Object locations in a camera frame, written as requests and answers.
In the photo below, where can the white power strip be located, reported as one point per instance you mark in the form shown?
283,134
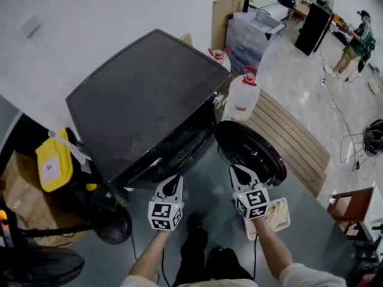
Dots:
323,81

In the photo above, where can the black cabinet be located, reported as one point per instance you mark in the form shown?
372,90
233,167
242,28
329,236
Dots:
312,28

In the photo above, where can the small cardboard sheet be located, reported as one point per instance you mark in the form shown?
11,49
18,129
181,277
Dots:
186,39

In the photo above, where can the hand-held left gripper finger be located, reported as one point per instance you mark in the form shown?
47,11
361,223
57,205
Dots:
180,193
158,194

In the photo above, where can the black pedestal fan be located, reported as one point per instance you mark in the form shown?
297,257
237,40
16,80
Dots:
115,224

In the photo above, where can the black-framed glass partition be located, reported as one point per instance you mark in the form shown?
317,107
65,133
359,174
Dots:
9,124

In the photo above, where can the brown board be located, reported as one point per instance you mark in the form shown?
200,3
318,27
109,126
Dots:
221,19

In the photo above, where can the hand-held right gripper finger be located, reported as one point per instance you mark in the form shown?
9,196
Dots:
253,178
235,181

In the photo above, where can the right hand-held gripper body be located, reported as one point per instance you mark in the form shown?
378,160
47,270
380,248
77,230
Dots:
252,203

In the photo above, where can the person's left forearm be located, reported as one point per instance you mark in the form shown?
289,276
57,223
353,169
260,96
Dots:
149,256

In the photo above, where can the clear red-capped water jug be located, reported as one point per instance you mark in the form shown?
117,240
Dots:
223,61
242,97

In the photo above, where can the wooden slatted ramp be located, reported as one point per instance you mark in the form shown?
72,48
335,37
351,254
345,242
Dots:
287,136

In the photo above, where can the clear plastic storage box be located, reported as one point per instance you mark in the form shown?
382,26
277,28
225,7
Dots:
251,40

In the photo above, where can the dark grey washing machine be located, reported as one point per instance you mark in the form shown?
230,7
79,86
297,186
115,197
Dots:
143,94

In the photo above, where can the round black washer door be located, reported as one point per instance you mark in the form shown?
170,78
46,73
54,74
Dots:
251,151

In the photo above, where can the person's legs in black trousers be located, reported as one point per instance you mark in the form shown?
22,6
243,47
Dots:
194,250

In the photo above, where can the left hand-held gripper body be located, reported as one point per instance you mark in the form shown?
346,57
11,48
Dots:
164,215

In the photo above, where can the yellow plastic container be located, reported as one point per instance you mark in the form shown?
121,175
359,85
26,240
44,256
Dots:
55,160

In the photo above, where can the person's white shirt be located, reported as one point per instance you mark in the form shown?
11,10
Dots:
311,277

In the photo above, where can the person's right forearm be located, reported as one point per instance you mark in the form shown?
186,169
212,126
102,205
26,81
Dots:
272,247

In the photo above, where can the white plastic laundry basket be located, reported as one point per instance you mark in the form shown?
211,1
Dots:
285,223

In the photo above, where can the large beige clothes piece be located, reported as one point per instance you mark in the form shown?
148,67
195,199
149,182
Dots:
276,214

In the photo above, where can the brown cardboard box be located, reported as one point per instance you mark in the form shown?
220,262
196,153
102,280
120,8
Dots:
27,190

